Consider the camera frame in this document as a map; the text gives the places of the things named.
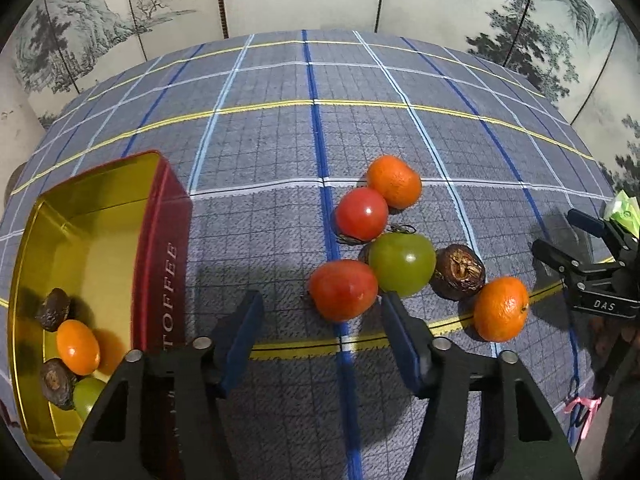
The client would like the green tissue packet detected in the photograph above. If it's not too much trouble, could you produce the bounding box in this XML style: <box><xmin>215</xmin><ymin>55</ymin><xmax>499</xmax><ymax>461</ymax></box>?
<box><xmin>602</xmin><ymin>190</ymin><xmax>640</xmax><ymax>236</ymax></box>

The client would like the person's right hand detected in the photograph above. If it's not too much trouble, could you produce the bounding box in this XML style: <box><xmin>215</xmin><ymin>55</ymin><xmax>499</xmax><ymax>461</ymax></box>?
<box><xmin>590</xmin><ymin>316</ymin><xmax>640</xmax><ymax>391</ymax></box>

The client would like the red tomato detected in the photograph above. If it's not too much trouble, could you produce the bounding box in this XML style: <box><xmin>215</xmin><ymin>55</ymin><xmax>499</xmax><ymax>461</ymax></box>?
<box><xmin>308</xmin><ymin>259</ymin><xmax>379</xmax><ymax>323</ymax></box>
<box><xmin>334</xmin><ymin>187</ymin><xmax>390</xmax><ymax>242</ymax></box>

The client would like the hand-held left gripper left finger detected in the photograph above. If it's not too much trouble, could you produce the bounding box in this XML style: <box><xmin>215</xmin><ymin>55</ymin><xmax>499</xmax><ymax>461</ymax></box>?
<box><xmin>62</xmin><ymin>290</ymin><xmax>266</xmax><ymax>480</ymax></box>

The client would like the orange mandarin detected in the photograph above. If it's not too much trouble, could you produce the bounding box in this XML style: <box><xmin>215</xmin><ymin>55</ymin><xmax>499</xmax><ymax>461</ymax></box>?
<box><xmin>56</xmin><ymin>319</ymin><xmax>101</xmax><ymax>376</ymax></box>
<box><xmin>473</xmin><ymin>276</ymin><xmax>530</xmax><ymax>343</ymax></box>
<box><xmin>366</xmin><ymin>155</ymin><xmax>422</xmax><ymax>209</ymax></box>

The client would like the red and gold tin box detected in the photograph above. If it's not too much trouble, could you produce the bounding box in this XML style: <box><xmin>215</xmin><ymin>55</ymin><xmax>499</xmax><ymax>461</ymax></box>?
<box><xmin>6</xmin><ymin>150</ymin><xmax>193</xmax><ymax>476</ymax></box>

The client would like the painted folding screen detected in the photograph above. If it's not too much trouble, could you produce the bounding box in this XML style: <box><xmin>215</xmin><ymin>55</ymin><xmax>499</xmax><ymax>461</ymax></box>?
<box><xmin>10</xmin><ymin>0</ymin><xmax>640</xmax><ymax>196</ymax></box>

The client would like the brown round stool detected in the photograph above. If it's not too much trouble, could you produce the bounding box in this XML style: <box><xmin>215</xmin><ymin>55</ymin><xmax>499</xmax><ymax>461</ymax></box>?
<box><xmin>4</xmin><ymin>162</ymin><xmax>26</xmax><ymax>196</ymax></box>

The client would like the small green tomato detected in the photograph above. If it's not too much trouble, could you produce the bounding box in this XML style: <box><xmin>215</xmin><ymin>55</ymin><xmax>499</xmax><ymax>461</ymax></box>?
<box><xmin>72</xmin><ymin>376</ymin><xmax>108</xmax><ymax>422</ymax></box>

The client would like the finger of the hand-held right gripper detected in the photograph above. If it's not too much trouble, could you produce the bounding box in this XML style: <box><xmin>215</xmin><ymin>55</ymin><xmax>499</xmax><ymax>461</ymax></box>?
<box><xmin>531</xmin><ymin>238</ymin><xmax>594</xmax><ymax>281</ymax></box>
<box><xmin>566</xmin><ymin>208</ymin><xmax>629</xmax><ymax>256</ymax></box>

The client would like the dark brown wrinkled fruit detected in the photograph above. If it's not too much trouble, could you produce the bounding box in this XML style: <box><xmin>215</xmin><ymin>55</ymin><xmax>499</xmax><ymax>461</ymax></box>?
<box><xmin>430</xmin><ymin>244</ymin><xmax>486</xmax><ymax>302</ymax></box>
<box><xmin>39</xmin><ymin>357</ymin><xmax>78</xmax><ymax>409</ymax></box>
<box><xmin>36</xmin><ymin>287</ymin><xmax>72</xmax><ymax>332</ymax></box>

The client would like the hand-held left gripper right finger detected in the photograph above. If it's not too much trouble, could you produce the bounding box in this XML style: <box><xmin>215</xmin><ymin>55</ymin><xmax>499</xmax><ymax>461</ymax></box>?
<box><xmin>381</xmin><ymin>291</ymin><xmax>583</xmax><ymax>480</ymax></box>

